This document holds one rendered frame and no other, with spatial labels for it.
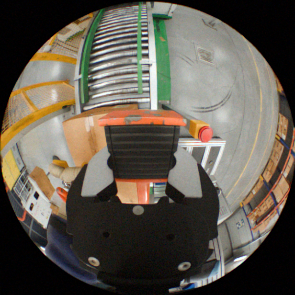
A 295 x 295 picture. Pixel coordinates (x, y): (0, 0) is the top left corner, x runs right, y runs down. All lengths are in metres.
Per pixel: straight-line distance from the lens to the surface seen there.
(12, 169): 7.64
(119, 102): 0.84
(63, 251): 0.36
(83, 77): 0.91
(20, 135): 1.25
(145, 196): 0.19
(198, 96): 1.55
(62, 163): 0.44
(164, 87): 1.39
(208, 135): 0.42
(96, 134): 0.50
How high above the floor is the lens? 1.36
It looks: 60 degrees down
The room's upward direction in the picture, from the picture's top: 177 degrees clockwise
